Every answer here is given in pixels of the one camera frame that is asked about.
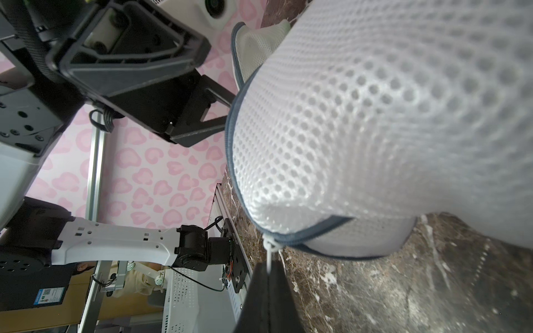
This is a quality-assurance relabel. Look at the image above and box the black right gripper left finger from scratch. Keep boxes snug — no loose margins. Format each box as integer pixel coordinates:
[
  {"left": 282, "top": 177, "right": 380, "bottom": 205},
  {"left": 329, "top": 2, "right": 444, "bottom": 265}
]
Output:
[{"left": 234, "top": 263, "right": 270, "bottom": 333}]

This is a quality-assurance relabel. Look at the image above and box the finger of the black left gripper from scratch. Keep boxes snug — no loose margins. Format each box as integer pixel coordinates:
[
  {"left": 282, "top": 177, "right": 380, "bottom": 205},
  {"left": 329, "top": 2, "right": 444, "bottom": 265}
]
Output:
[
  {"left": 164, "top": 75, "right": 235, "bottom": 147},
  {"left": 47, "top": 1, "right": 211, "bottom": 97}
]

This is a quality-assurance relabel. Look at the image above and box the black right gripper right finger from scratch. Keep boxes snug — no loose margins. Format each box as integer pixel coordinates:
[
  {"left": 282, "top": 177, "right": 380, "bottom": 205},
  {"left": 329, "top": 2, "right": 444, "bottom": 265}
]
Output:
[{"left": 269, "top": 261, "right": 305, "bottom": 333}]

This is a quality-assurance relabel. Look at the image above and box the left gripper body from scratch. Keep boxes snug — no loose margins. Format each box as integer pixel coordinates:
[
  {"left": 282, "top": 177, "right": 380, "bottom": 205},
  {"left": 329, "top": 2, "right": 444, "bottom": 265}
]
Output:
[{"left": 1, "top": 1, "right": 234, "bottom": 137}]

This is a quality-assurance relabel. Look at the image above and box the white mesh laundry bag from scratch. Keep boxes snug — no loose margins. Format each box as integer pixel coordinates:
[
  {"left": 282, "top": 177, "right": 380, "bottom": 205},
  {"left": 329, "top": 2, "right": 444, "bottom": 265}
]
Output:
[{"left": 230, "top": 19, "right": 291, "bottom": 90}]

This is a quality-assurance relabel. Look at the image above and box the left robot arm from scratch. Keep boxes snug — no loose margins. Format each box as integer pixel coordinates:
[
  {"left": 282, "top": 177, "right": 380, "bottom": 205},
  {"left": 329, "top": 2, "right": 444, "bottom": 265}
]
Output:
[{"left": 1, "top": 1, "right": 232, "bottom": 311}]

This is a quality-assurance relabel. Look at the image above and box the person in beige clothing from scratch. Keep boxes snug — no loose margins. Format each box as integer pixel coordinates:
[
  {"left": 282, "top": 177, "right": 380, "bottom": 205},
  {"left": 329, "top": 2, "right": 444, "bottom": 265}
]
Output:
[{"left": 74, "top": 261, "right": 172, "bottom": 298}]

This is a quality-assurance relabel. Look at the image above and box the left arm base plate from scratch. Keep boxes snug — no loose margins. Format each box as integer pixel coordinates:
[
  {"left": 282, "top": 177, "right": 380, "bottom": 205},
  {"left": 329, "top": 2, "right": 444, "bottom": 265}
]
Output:
[{"left": 222, "top": 218, "right": 250, "bottom": 294}]

